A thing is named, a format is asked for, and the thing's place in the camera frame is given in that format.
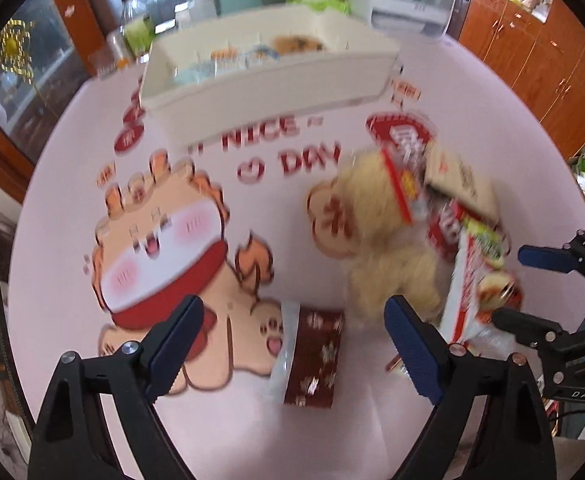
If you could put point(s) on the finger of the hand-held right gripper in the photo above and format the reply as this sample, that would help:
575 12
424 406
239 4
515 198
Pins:
522 324
537 256

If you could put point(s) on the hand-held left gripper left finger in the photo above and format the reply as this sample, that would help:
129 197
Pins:
172 345

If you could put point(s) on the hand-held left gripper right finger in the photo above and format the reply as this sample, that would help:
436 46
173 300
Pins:
417 350

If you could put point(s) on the green white snack packet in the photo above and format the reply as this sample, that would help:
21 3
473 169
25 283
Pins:
487 240

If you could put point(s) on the red white cookie packet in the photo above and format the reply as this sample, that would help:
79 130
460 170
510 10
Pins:
465 295

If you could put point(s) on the red white snack packet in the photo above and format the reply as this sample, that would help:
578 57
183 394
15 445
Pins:
445 230

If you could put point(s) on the small dark red packet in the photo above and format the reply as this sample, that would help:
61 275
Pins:
317 355

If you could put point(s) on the clear bag of puffs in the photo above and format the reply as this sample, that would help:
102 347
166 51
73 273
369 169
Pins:
387 250

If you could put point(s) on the beige cracker packet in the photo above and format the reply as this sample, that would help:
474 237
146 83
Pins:
462 180

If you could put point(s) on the white plastic storage bin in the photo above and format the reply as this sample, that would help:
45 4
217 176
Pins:
272 95

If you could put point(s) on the light blue snack packet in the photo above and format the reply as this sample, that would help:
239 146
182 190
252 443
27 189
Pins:
192 72

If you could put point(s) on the orange white oat bar packet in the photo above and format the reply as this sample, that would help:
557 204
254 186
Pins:
224 55

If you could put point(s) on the small blue white snack packet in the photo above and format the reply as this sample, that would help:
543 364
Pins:
257 55

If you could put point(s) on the pink printed tablecloth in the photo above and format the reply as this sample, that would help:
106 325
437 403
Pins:
297 240

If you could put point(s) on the glass cup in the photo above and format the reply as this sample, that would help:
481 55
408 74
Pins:
103 62

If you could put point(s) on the metal can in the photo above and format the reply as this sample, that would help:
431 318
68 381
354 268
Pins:
121 50

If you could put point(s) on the glass bottle green label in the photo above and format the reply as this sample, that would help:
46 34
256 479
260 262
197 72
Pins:
140 30

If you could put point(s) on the white pill bottle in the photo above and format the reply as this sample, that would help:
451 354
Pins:
183 17

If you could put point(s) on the green tissue pack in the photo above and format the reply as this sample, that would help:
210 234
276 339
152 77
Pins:
320 2

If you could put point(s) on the mint green canister brown lid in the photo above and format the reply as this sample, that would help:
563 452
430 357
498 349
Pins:
240 0

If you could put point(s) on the wooden wall cabinet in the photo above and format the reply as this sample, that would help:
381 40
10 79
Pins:
547 60

